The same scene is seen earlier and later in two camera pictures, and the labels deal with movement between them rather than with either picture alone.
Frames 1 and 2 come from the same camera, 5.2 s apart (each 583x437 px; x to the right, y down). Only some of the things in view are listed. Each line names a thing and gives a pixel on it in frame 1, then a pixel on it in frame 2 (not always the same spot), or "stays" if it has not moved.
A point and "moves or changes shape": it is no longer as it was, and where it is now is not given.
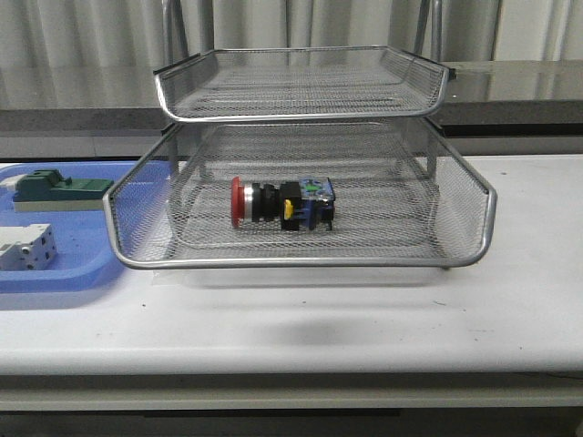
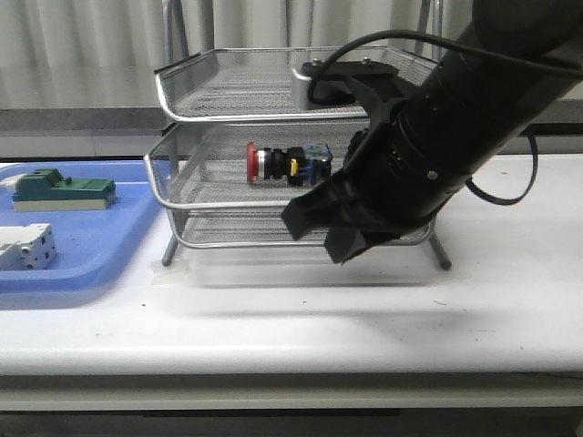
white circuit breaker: [27, 248] stays
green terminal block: [47, 191] stays
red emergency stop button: [309, 203] to [301, 167]
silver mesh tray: [404, 198] moves or changes shape
